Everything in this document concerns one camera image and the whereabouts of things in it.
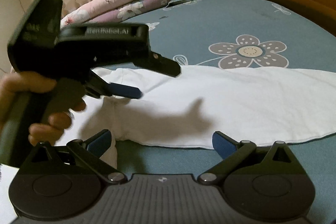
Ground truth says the person's left hand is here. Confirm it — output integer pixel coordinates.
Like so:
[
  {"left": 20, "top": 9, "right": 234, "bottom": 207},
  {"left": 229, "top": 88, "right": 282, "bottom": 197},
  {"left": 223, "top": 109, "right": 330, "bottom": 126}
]
[{"left": 1, "top": 72, "right": 86, "bottom": 148}]

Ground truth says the teal floral bed sheet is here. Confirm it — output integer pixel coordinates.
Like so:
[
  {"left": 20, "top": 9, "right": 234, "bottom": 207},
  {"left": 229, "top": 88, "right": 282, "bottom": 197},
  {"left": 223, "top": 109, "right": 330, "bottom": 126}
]
[{"left": 99, "top": 0, "right": 336, "bottom": 224}]

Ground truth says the purple floral folded quilt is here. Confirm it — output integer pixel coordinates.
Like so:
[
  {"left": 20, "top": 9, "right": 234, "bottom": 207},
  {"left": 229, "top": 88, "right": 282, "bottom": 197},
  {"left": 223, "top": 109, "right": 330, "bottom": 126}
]
[{"left": 89, "top": 0, "right": 171, "bottom": 23}]

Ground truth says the white printed long-sleeve shirt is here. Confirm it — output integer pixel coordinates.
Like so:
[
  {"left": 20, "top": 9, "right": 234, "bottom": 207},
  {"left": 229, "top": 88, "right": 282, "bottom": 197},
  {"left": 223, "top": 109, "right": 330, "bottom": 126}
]
[{"left": 59, "top": 66, "right": 335, "bottom": 173}]

